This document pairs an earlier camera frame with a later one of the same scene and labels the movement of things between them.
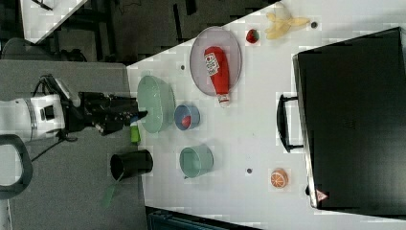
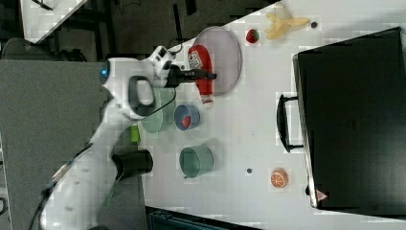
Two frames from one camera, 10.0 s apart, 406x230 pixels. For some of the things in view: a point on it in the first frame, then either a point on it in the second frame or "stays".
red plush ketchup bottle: [217, 66] -> [199, 58]
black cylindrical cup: [131, 163] stays
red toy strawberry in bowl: [186, 121] stays
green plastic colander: [155, 97] stays
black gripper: [106, 112] -> [176, 75]
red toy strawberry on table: [252, 35] stays
